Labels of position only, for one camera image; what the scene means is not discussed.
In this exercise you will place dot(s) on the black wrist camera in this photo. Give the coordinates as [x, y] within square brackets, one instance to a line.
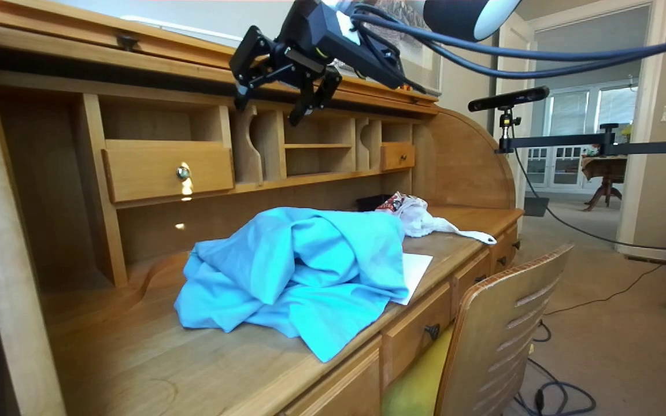
[379, 60]

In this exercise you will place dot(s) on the dark pedestal table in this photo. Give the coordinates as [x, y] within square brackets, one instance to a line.
[605, 166]

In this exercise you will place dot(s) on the black floor bin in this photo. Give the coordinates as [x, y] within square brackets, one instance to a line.
[537, 205]

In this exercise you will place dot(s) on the yellow-green seat cushion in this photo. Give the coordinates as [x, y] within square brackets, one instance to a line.
[417, 383]

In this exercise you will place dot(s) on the white paper sheet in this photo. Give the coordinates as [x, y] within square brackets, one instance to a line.
[417, 274]

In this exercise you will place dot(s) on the wooden desk front drawer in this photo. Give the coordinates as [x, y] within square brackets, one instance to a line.
[410, 338]
[507, 246]
[471, 268]

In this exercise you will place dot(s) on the small wooden drawer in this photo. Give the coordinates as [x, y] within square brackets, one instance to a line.
[148, 173]
[399, 155]

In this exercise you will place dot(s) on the black bar camera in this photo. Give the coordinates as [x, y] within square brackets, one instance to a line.
[508, 98]

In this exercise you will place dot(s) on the blue cloth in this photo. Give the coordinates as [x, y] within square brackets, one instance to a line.
[294, 268]

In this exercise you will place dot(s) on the wooden roll-top desk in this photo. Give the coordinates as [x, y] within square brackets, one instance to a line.
[116, 355]

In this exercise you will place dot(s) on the white patterned cloth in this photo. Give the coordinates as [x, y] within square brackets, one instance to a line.
[417, 220]

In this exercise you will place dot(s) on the wooden chair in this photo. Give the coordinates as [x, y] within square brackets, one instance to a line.
[494, 331]

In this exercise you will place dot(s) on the black tripod stand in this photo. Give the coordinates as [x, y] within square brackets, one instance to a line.
[571, 116]

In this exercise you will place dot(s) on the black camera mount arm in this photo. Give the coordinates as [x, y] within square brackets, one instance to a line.
[564, 142]

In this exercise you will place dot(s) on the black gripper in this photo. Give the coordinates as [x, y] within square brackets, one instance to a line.
[318, 36]

